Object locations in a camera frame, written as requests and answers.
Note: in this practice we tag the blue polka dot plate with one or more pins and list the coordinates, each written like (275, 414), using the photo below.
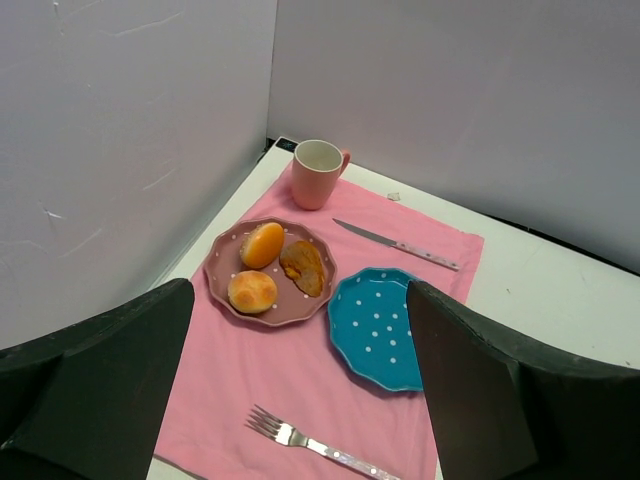
(369, 326)

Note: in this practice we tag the mauve polka dot plate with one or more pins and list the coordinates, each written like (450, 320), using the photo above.
(293, 305)

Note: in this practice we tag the pink cloth placemat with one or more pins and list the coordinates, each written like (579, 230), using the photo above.
(228, 366)

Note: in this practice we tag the table knife patterned handle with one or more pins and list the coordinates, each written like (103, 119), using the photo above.
(401, 246)

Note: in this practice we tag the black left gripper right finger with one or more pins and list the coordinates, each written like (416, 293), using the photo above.
(504, 405)

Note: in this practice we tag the orange glazed bread roll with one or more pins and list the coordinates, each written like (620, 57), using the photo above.
(262, 245)

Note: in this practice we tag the round bread roll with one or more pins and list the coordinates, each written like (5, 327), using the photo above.
(252, 292)

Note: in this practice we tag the silver fork patterned handle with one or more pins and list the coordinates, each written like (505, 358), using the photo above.
(285, 434)

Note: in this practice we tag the pink ceramic mug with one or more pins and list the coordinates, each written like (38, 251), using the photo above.
(316, 168)

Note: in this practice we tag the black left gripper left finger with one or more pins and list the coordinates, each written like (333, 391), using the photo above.
(87, 401)

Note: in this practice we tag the brown bread piece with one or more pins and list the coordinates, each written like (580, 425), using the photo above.
(302, 264)

